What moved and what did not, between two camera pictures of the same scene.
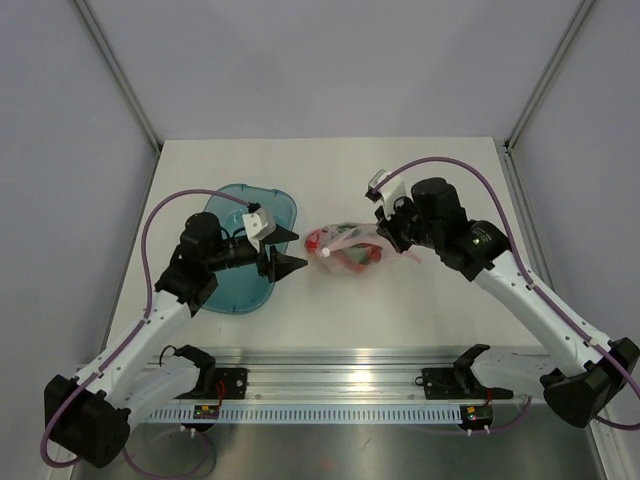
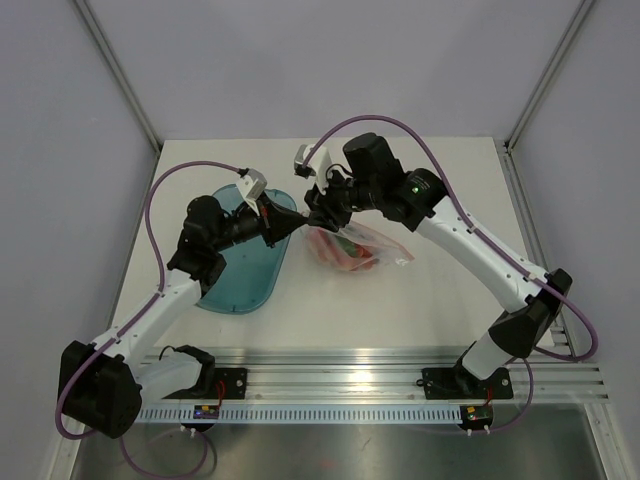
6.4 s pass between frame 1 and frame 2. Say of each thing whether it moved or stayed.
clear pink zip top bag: stayed
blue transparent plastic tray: stayed
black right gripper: moved
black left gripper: moved
